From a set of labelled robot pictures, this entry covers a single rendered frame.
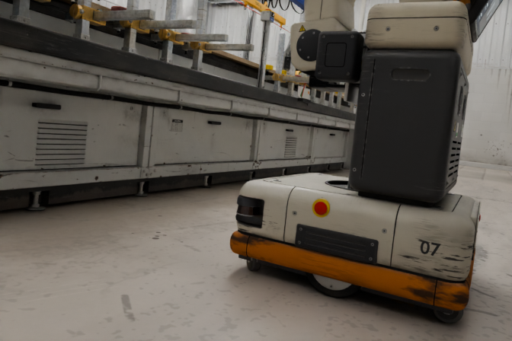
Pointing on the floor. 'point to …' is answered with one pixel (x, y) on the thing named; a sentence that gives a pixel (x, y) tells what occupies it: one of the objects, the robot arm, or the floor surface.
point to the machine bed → (141, 132)
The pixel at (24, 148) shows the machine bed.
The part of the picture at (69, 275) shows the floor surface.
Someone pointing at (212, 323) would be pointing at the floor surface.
